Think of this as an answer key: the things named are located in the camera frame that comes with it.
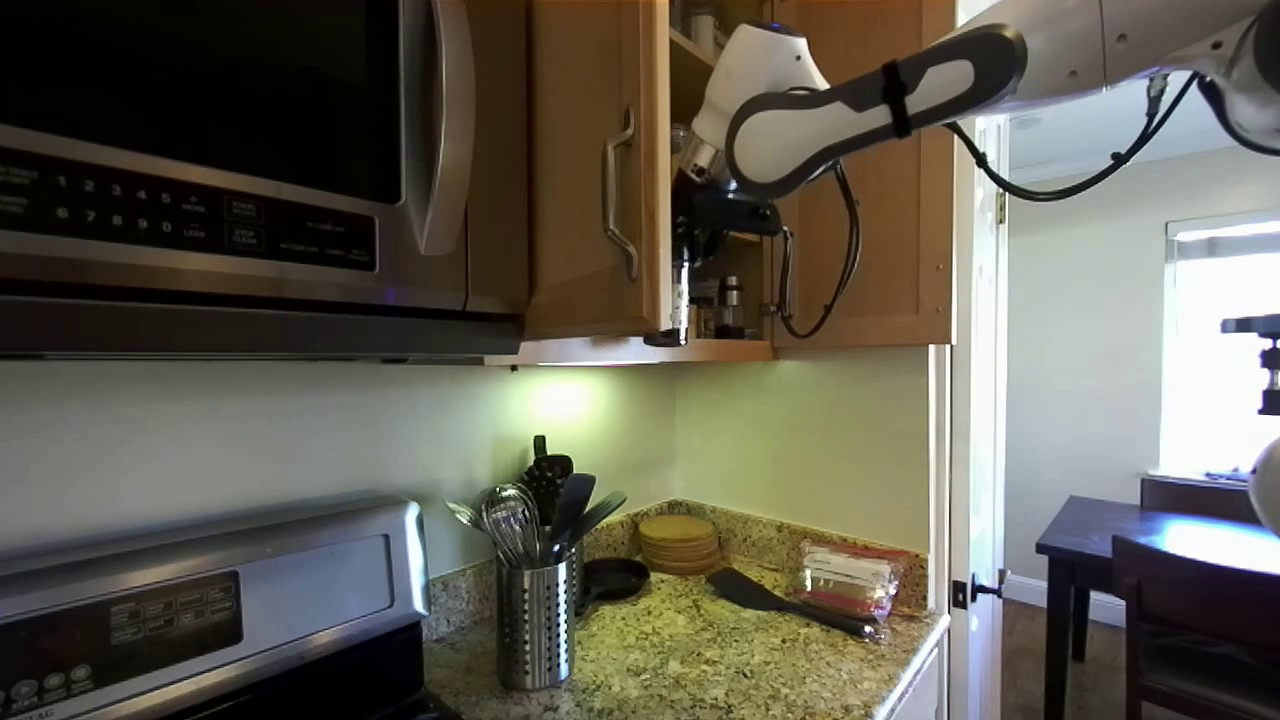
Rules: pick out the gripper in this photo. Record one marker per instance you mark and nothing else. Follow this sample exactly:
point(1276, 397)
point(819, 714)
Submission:
point(720, 212)

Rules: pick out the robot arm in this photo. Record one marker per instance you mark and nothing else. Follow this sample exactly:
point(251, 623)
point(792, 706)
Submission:
point(790, 120)

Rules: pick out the wooden upper cabinet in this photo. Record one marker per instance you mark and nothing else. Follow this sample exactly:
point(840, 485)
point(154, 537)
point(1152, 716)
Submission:
point(900, 200)

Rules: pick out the plain wooden cabinet door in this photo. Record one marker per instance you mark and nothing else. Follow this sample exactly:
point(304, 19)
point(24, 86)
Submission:
point(900, 200)

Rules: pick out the clear plastic container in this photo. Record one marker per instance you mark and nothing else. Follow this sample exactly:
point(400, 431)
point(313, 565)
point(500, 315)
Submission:
point(850, 585)

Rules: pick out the small spice bottle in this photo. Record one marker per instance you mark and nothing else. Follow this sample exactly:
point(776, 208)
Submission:
point(706, 312)

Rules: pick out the spice bottle with dark cap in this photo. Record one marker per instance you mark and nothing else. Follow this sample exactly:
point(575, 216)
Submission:
point(731, 305)

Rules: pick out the black slotted turner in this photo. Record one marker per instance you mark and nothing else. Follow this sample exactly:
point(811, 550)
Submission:
point(547, 475)

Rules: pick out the black plastic spoon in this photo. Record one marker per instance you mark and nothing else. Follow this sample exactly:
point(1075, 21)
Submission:
point(600, 512)

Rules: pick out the black plastic spatula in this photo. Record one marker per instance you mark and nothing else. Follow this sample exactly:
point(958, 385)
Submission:
point(572, 500)

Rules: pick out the stack of wooden coasters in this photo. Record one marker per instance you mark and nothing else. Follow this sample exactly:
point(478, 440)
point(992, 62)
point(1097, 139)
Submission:
point(680, 545)

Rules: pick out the white jar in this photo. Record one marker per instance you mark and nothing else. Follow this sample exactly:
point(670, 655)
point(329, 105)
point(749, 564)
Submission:
point(704, 28)

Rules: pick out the steel whisk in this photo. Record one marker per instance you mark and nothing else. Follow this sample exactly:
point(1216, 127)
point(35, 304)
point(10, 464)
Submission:
point(512, 525)

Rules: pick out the small black pan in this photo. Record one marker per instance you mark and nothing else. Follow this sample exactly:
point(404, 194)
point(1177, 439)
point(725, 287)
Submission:
point(615, 578)

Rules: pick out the steel spoon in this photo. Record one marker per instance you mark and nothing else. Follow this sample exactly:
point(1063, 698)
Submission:
point(464, 515)

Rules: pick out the white room door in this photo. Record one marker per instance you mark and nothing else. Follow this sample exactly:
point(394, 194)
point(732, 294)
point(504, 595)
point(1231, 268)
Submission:
point(975, 450)

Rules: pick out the perforated steel utensil holder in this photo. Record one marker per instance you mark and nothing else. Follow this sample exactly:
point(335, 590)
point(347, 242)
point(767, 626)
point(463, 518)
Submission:
point(534, 625)

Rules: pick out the black door knob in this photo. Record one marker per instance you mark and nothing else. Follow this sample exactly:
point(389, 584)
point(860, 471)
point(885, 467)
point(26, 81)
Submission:
point(985, 588)

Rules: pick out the dark wooden table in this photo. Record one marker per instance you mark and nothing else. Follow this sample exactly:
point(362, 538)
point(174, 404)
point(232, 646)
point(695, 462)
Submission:
point(1090, 530)

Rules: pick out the stainless steel microwave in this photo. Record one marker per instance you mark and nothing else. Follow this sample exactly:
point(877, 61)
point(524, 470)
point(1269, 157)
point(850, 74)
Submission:
point(200, 150)

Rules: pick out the microwave door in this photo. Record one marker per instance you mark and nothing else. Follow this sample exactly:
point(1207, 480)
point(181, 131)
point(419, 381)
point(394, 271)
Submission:
point(200, 100)

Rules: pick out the window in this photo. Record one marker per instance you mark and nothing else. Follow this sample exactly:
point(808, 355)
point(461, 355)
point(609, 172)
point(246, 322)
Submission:
point(1215, 360)

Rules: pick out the dark wooden chair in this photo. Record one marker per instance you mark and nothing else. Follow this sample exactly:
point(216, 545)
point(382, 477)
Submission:
point(1190, 620)
point(1195, 498)

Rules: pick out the stainless steel stove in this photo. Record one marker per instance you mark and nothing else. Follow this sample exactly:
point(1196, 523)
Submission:
point(200, 600)

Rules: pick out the camera on mount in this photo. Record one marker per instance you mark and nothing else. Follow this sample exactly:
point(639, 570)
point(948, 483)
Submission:
point(1262, 350)

